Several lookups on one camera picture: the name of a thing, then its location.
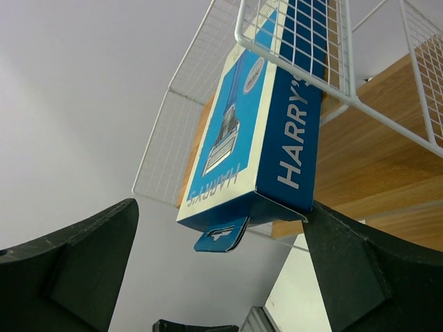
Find blue Harry's razor box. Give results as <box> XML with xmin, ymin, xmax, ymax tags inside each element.
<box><xmin>177</xmin><ymin>1</ymin><xmax>329</xmax><ymax>253</ymax></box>

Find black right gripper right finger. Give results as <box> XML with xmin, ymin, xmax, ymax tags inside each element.
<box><xmin>303</xmin><ymin>202</ymin><xmax>442</xmax><ymax>331</ymax></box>

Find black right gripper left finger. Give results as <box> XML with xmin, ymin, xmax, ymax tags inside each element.
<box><xmin>1</xmin><ymin>199</ymin><xmax>139</xmax><ymax>331</ymax></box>

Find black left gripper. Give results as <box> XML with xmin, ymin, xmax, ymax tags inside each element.
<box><xmin>152</xmin><ymin>320</ymin><xmax>239</xmax><ymax>332</ymax></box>

